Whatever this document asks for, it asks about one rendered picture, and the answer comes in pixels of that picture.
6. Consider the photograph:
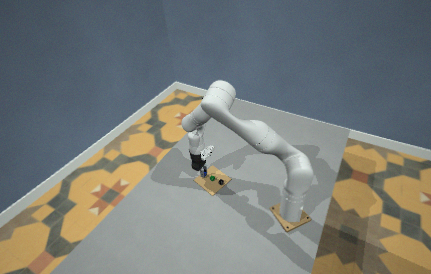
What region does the tan square mat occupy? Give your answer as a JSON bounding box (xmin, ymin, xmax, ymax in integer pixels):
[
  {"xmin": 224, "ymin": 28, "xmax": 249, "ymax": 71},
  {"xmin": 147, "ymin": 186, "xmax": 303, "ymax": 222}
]
[{"xmin": 194, "ymin": 165, "xmax": 232, "ymax": 196}]

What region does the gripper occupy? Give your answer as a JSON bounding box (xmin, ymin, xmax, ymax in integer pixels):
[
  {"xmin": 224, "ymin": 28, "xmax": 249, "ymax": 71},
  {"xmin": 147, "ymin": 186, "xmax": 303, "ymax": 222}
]
[{"xmin": 189, "ymin": 142, "xmax": 214, "ymax": 178}]

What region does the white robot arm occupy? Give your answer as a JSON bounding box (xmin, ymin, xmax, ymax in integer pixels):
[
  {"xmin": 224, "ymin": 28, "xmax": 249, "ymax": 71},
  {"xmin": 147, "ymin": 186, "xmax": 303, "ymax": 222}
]
[{"xmin": 181, "ymin": 80, "xmax": 314, "ymax": 222}]

